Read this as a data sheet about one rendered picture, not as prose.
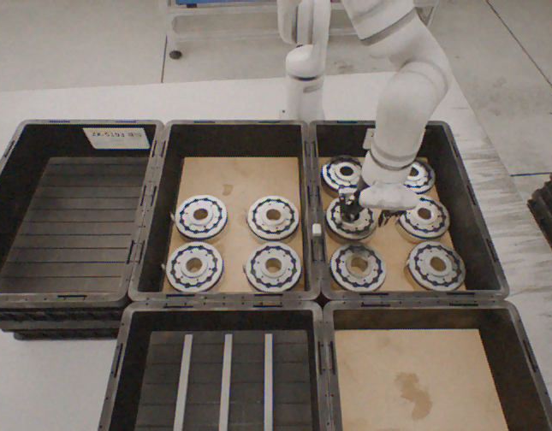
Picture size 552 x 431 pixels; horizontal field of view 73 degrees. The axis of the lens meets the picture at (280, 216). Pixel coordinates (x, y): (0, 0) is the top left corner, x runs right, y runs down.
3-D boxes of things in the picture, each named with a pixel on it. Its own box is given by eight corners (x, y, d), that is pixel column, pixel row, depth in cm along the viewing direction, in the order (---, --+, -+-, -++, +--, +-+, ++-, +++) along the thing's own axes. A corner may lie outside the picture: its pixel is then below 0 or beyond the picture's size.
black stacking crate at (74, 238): (50, 158, 88) (23, 121, 79) (176, 158, 89) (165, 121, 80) (-22, 326, 67) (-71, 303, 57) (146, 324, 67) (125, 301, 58)
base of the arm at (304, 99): (286, 112, 105) (286, 56, 90) (319, 112, 104) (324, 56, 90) (285, 136, 99) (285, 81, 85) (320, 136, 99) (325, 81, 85)
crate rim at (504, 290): (306, 127, 82) (307, 119, 80) (443, 128, 82) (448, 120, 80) (320, 305, 60) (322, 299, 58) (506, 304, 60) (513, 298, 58)
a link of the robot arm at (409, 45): (465, 85, 50) (427, -17, 45) (440, 122, 46) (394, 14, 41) (418, 98, 56) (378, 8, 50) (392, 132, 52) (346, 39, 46)
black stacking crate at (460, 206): (305, 158, 90) (308, 121, 80) (428, 158, 90) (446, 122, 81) (315, 322, 68) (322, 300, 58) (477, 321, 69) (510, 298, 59)
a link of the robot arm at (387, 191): (359, 209, 60) (367, 185, 54) (355, 156, 66) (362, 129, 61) (417, 212, 59) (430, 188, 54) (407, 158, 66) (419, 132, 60)
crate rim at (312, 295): (168, 127, 81) (165, 119, 79) (306, 127, 82) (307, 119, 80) (130, 306, 59) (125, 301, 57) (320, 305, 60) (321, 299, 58)
